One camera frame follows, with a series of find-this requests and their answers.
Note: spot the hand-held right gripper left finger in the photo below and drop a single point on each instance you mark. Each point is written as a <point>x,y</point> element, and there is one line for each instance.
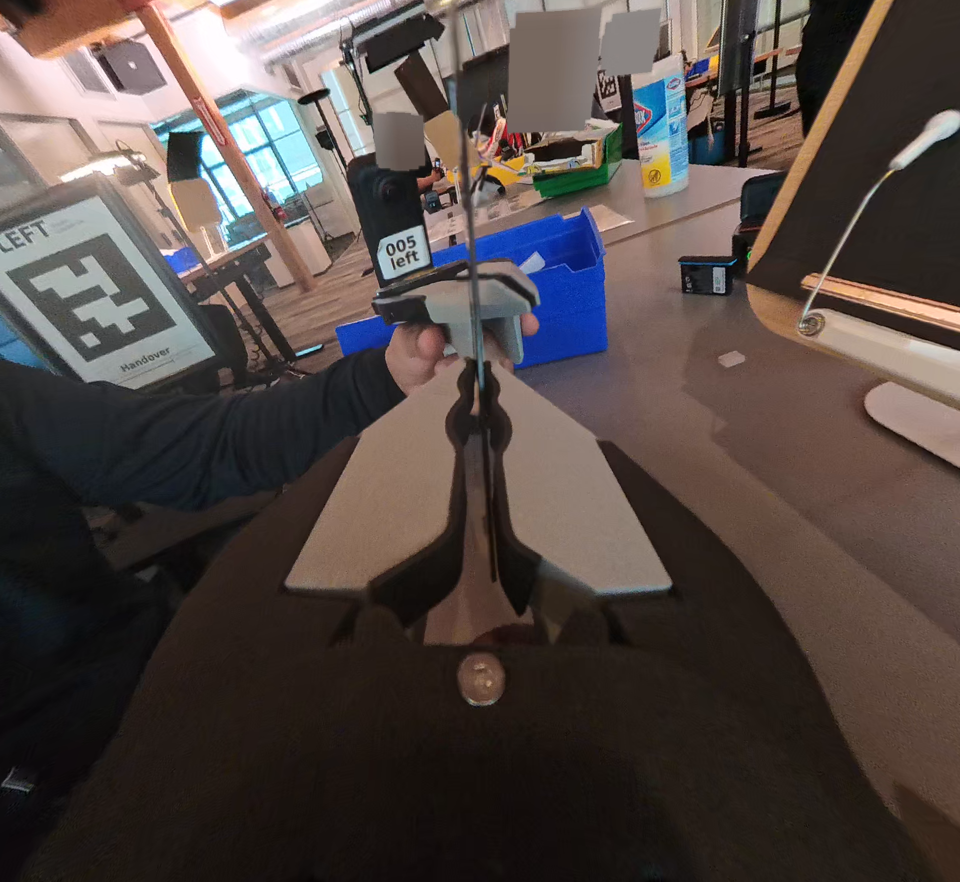
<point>375,514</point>

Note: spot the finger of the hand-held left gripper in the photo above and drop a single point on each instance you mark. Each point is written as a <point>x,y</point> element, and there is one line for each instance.
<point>487,304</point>

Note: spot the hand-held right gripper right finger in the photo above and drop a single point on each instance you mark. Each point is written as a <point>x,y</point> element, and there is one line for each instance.
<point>577,514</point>

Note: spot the blue plastic bin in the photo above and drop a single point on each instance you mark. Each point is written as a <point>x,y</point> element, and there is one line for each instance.
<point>570,297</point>

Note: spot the green flat object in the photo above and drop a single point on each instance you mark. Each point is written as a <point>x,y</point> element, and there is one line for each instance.
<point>577,180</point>

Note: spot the person's left hand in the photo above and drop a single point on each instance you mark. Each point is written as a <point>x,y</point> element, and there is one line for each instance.
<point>412,357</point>

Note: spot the printed paper sheet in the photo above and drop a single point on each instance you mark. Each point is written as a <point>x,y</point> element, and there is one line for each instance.
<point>510,206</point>

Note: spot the black floor lamp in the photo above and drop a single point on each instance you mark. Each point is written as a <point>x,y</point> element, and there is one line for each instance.
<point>313,96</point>

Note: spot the small white plastic piece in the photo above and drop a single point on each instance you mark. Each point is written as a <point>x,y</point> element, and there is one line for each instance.
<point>731,359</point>

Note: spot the disinfecting wipes canister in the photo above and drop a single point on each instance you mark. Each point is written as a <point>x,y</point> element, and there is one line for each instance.
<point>664,146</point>

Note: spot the white marker sign board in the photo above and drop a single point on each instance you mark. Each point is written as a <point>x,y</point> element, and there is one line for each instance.
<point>172,342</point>

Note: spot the black battery charger case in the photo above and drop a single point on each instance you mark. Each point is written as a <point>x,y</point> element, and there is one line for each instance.
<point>757,206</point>

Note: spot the black panel on stand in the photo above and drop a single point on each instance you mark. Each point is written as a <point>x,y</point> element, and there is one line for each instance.
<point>739,34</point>

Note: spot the black wooden book stand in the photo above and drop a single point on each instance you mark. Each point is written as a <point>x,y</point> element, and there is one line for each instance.
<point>900,184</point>

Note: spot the black camera battery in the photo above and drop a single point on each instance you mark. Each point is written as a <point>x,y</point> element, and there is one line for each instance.
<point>705,278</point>

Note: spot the black wall speaker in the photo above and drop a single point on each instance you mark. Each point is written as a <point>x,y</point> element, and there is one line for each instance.
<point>131,68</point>

